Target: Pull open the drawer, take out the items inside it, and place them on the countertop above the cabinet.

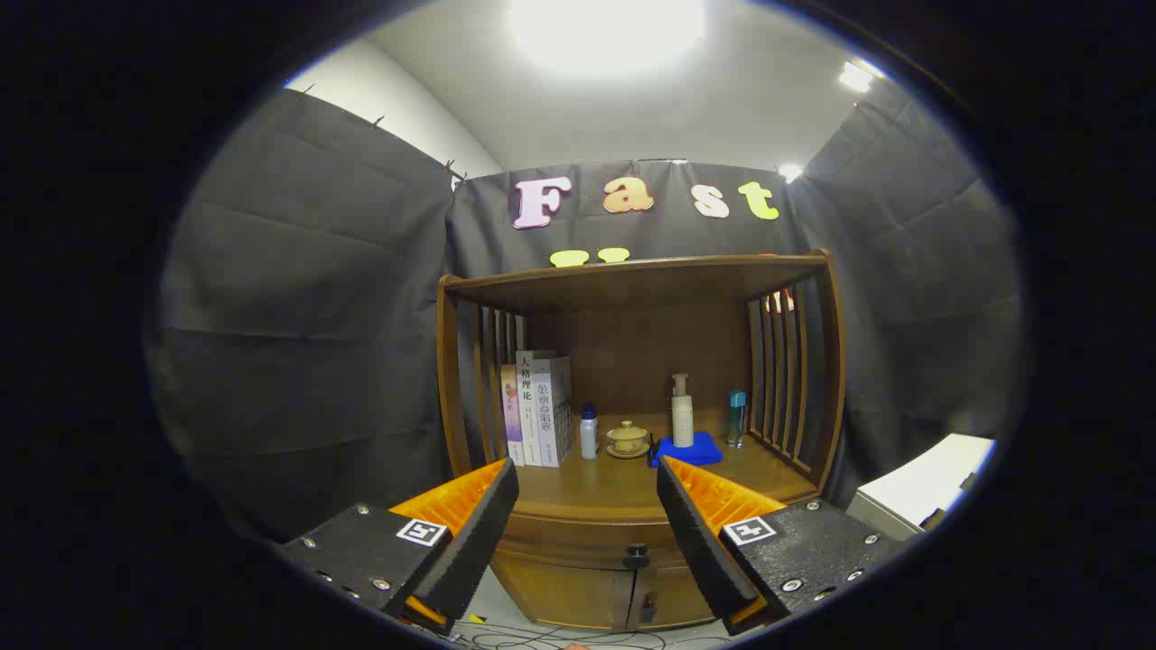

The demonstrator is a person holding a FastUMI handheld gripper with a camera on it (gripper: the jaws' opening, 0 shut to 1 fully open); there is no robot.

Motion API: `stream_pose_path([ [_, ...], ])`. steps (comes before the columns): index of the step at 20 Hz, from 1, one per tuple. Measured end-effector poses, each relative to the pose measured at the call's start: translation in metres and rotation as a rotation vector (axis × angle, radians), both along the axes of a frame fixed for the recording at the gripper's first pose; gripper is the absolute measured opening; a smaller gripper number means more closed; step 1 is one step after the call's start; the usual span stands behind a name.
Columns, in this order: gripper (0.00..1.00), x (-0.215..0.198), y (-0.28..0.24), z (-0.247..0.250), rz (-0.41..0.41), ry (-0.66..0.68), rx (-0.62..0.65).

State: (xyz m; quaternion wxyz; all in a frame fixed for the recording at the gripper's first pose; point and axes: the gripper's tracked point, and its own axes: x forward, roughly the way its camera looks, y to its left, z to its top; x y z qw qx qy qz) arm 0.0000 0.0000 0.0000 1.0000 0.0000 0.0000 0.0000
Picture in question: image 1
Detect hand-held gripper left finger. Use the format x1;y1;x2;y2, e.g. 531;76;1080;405
275;458;521;634

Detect white pump bottle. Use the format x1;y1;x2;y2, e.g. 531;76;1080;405
670;374;695;449

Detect white metal cabinet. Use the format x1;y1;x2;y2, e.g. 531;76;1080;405
846;433;996;541

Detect blue folded cloth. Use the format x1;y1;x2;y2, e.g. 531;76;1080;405
650;432;723;468

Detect brown wooden cabinet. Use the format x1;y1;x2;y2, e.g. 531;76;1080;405
436;250;848;631

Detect yellow lidded teacup with saucer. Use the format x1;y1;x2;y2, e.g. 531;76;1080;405
606;421;650;460

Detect purple book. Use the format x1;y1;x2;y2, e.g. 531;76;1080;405
501;364;526;467

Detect brown wooden drawer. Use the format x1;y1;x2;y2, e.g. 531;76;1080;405
492;515;696;573

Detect plain white book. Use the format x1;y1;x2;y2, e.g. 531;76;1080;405
516;350;545;467

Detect white patterned book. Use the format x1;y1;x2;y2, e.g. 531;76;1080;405
531;356;576;468

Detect large ceiling light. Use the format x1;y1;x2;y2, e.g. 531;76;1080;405
506;0;710;78

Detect brown wooden countertop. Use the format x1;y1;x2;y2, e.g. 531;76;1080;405
483;411;818;525

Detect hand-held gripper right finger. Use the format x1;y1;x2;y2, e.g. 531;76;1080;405
657;456;909;637

